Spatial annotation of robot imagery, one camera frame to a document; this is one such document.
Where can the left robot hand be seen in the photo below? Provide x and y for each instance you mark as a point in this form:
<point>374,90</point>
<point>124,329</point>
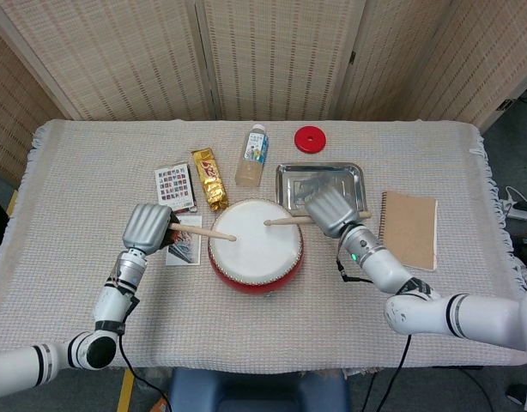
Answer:
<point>145,227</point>

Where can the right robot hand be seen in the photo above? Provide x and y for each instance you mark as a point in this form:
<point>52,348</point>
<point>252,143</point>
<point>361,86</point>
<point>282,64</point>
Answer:
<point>332,210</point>

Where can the wooden drumstick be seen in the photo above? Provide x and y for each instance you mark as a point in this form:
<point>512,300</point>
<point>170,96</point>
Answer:
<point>203,232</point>
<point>289,221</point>

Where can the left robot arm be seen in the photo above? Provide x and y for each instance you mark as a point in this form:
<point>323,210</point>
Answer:
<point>113,300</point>

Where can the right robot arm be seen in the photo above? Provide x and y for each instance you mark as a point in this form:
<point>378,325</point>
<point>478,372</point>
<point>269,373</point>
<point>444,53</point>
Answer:
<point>418,313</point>

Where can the rectangular metal tray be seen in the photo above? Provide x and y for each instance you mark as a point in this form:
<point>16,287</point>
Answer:
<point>298,176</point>

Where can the red drum white skin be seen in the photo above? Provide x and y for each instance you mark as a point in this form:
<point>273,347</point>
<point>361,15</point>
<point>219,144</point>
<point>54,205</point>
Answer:
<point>255,253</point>

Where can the white picture card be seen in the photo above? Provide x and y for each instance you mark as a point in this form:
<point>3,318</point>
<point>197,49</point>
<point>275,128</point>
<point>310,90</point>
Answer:
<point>188,251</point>

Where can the card box colourful squares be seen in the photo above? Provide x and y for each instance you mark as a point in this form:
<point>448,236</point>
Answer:
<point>174,186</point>

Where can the beige woven tablecloth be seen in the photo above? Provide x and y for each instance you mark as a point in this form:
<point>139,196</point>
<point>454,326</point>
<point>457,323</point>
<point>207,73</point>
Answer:
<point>96,193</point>

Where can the red round disc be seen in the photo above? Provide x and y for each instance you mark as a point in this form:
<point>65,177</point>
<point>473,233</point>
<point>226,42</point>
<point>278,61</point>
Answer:
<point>317,143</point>

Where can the brown spiral notebook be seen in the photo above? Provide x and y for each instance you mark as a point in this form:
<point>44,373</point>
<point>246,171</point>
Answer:
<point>407,229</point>

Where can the gold snack packet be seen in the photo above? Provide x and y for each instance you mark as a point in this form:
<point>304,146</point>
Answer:
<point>211,180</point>

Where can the clear drink bottle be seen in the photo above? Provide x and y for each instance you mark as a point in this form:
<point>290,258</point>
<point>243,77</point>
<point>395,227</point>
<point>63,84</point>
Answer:
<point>250,167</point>

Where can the woven folding screen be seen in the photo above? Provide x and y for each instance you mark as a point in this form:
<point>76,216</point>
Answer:
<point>268,64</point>

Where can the white power strip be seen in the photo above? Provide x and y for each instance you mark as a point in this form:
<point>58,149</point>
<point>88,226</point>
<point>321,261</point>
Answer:
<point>519,213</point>

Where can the blue padded seat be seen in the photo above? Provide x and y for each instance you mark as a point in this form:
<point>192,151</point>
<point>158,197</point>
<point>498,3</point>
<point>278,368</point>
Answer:
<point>255,390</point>

